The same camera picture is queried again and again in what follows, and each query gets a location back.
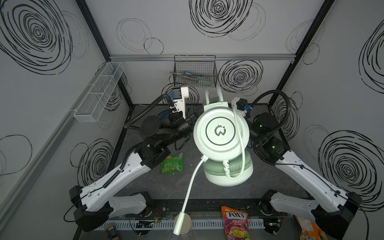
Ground black blue headphones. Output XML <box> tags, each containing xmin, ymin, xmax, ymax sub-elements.
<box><xmin>157</xmin><ymin>110</ymin><xmax>173</xmax><ymax>120</ymax></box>

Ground mint green headphones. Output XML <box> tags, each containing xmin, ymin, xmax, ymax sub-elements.
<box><xmin>173</xmin><ymin>85</ymin><xmax>254</xmax><ymax>236</ymax></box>

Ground mint green headphone cable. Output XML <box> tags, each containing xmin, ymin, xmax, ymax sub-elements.
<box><xmin>221</xmin><ymin>101</ymin><xmax>247</xmax><ymax>181</ymax></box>

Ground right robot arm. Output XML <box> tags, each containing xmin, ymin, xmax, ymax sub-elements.
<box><xmin>250</xmin><ymin>90</ymin><xmax>362</xmax><ymax>240</ymax></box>

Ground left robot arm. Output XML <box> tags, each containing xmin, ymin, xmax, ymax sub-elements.
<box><xmin>70</xmin><ymin>94</ymin><xmax>202</xmax><ymax>232</ymax></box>

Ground green snack bag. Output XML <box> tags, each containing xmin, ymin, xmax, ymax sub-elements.
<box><xmin>161</xmin><ymin>152</ymin><xmax>184</xmax><ymax>175</ymax></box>

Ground green item in basket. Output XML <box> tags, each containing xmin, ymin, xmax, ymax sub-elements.
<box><xmin>197</xmin><ymin>77</ymin><xmax>215</xmax><ymax>88</ymax></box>

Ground round beige lid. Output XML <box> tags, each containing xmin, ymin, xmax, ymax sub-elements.
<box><xmin>173</xmin><ymin>212</ymin><xmax>192</xmax><ymax>236</ymax></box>

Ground Fox's fruits candy bag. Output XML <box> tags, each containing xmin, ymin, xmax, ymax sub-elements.
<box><xmin>221</xmin><ymin>207</ymin><xmax>250</xmax><ymax>240</ymax></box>

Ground small dark jar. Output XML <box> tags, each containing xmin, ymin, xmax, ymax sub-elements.
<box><xmin>105</xmin><ymin>223</ymin><xmax>120</xmax><ymax>240</ymax></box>

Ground orange snack bag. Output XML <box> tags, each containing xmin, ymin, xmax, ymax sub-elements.
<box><xmin>296</xmin><ymin>216</ymin><xmax>328</xmax><ymax>240</ymax></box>

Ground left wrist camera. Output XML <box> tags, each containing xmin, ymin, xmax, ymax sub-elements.
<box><xmin>171</xmin><ymin>87</ymin><xmax>190</xmax><ymax>119</ymax></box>

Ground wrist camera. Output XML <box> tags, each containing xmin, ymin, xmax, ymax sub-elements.
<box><xmin>171</xmin><ymin>87</ymin><xmax>190</xmax><ymax>119</ymax></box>
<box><xmin>231</xmin><ymin>97</ymin><xmax>252</xmax><ymax>119</ymax></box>

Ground blue handled tool in basket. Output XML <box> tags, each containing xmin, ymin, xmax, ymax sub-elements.
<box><xmin>184</xmin><ymin>71</ymin><xmax>202</xmax><ymax>78</ymax></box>

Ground black wire basket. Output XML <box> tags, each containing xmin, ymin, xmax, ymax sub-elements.
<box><xmin>172</xmin><ymin>60</ymin><xmax>218</xmax><ymax>88</ymax></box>

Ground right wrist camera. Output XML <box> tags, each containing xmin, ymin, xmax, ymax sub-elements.
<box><xmin>231</xmin><ymin>97</ymin><xmax>252</xmax><ymax>119</ymax></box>

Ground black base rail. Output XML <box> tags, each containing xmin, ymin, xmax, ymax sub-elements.
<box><xmin>125</xmin><ymin>199</ymin><xmax>266</xmax><ymax>218</ymax></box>

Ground white wire shelf basket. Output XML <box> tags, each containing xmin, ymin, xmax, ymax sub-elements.
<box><xmin>74</xmin><ymin>62</ymin><xmax>124</xmax><ymax>123</ymax></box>

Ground aluminium wall rail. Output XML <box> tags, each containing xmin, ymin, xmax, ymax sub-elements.
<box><xmin>110</xmin><ymin>54</ymin><xmax>296</xmax><ymax>62</ymax></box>

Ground white slotted cable duct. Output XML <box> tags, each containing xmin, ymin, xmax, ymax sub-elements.
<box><xmin>96</xmin><ymin>219</ymin><xmax>265</xmax><ymax>231</ymax></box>

